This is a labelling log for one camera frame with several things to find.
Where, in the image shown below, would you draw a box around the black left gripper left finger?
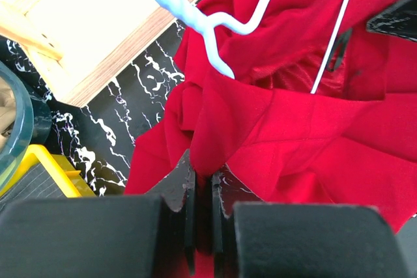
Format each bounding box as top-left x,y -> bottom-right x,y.
1,152 -> 195,277

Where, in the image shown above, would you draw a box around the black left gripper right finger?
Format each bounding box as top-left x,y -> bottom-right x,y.
211,167 -> 410,277

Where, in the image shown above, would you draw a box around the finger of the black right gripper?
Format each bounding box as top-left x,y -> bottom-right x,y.
366,0 -> 417,42

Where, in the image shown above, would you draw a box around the red skirt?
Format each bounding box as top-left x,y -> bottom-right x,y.
125,0 -> 416,232

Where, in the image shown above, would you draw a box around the blue wire hanger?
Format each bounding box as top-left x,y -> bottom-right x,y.
130,0 -> 362,95

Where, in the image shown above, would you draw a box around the yellow plastic bin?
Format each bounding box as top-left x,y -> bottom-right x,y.
1,145 -> 95,198

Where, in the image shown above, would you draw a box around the black marble pattern mat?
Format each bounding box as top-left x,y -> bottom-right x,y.
1,22 -> 187,195

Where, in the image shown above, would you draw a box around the dark grey garments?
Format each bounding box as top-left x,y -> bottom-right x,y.
1,163 -> 65,210

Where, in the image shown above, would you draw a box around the teal plastic basket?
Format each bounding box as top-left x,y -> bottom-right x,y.
1,64 -> 51,188

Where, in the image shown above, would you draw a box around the tan garment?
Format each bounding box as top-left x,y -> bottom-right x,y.
0,78 -> 16,150

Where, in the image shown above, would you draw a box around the wooden clothes rack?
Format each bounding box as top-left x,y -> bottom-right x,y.
0,0 -> 236,109

